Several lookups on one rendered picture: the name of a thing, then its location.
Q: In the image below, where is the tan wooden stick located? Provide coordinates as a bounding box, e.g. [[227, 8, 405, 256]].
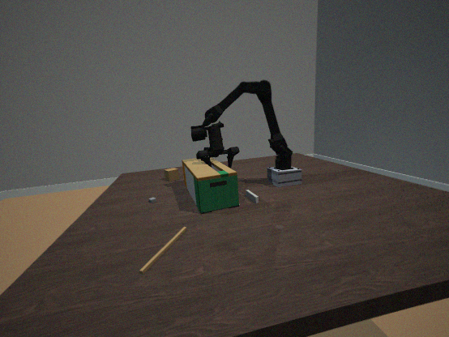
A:
[[139, 227, 187, 274]]

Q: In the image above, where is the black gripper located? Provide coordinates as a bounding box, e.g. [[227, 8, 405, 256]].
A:
[[196, 136, 240, 168]]

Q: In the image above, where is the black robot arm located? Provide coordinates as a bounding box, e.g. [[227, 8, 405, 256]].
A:
[[191, 80, 293, 170]]

